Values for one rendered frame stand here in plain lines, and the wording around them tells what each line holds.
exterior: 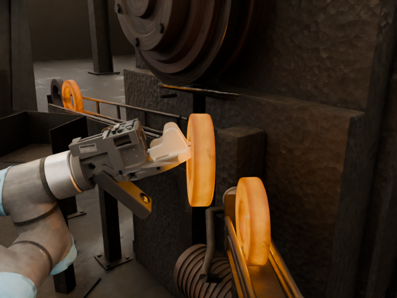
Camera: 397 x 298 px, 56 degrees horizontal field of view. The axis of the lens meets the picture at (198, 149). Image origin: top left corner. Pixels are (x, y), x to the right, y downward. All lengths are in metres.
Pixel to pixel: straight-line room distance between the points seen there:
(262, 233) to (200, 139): 0.18
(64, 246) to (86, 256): 1.21
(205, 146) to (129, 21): 0.57
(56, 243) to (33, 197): 0.08
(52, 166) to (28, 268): 0.16
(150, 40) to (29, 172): 0.46
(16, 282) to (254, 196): 0.37
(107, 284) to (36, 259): 1.11
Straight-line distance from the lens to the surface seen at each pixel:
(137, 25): 1.02
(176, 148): 0.61
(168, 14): 0.88
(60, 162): 0.63
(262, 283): 0.67
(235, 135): 0.87
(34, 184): 0.64
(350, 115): 0.80
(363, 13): 0.84
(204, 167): 0.56
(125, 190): 0.64
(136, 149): 0.61
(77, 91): 1.81
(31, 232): 0.67
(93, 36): 7.98
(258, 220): 0.62
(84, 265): 1.84
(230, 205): 0.76
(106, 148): 0.62
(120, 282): 1.71
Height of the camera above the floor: 1.05
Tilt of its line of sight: 19 degrees down
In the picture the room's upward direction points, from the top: straight up
